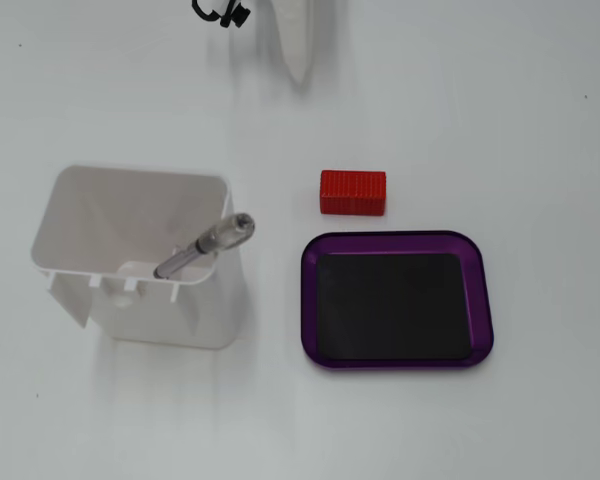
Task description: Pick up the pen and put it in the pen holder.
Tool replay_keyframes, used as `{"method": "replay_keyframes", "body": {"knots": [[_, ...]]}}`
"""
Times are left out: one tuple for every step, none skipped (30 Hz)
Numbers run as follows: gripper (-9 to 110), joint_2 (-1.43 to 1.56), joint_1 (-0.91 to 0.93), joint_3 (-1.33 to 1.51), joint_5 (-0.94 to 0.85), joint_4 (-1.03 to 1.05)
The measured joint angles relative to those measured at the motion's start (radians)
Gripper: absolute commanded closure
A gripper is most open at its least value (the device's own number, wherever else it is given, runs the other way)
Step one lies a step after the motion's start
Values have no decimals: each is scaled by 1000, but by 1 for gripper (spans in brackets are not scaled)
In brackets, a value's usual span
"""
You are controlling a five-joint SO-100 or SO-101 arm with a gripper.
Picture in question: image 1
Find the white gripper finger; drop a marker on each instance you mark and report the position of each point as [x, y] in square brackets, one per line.
[295, 35]

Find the clear black ballpoint pen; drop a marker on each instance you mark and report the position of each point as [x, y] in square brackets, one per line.
[215, 239]

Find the white plastic pen holder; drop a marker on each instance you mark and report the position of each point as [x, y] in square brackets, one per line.
[120, 220]

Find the red ribbed plastic block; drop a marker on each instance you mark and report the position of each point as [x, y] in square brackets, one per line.
[352, 192]

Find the purple metal tray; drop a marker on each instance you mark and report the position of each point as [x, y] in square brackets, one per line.
[480, 300]

